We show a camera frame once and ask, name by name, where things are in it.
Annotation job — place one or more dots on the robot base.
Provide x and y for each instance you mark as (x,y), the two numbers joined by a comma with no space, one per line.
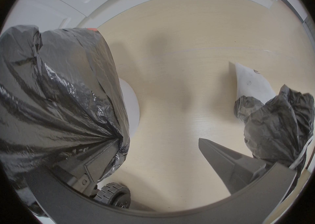
(115,194)

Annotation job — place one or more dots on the black plastic bag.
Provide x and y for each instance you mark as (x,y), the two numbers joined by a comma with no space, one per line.
(61,95)

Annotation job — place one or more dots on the black plastic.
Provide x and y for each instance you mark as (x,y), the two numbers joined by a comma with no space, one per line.
(275,124)

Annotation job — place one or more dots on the white paper scrap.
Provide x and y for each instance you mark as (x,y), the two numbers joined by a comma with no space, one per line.
(251,82)

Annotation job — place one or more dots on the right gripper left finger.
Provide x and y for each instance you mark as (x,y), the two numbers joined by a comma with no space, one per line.
(96,166)

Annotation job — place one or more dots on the white trash bin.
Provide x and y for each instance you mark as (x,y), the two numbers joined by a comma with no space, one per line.
(131,109)

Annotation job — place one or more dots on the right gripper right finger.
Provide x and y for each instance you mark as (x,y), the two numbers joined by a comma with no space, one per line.
(226,166)

